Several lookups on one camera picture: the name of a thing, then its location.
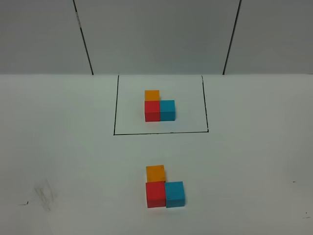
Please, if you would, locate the red wooden cube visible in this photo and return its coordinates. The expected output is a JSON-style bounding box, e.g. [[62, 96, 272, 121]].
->
[[146, 182, 166, 208]]

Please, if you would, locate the blue template cube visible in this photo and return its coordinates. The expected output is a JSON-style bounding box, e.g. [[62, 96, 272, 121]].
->
[[160, 100, 176, 121]]

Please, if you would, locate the red template cube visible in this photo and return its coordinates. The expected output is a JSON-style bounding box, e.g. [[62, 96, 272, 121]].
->
[[144, 101, 160, 122]]

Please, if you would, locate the orange template cube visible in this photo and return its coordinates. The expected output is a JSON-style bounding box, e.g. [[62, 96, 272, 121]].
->
[[145, 90, 160, 101]]

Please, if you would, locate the orange wooden cube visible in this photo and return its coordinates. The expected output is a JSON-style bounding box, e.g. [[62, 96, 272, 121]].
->
[[146, 165, 166, 183]]

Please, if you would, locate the blue wooden cube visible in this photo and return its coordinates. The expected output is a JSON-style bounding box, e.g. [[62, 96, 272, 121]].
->
[[164, 181, 185, 208]]

